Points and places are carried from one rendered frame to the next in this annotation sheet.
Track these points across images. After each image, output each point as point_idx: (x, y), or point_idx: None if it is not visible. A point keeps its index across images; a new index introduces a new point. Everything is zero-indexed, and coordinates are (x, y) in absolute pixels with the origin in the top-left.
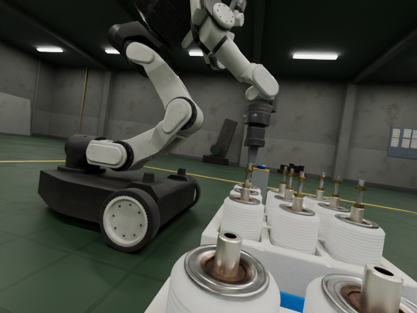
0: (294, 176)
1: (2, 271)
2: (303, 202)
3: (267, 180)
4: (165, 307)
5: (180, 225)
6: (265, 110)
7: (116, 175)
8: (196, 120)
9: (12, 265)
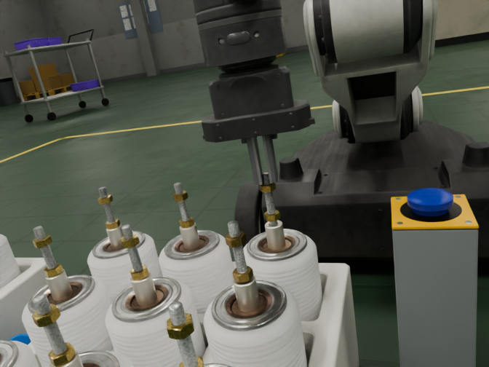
0: (124, 247)
1: (209, 229)
2: (47, 284)
3: (394, 266)
4: (24, 262)
5: (391, 287)
6: (197, 22)
7: (396, 145)
8: (335, 32)
9: (217, 227)
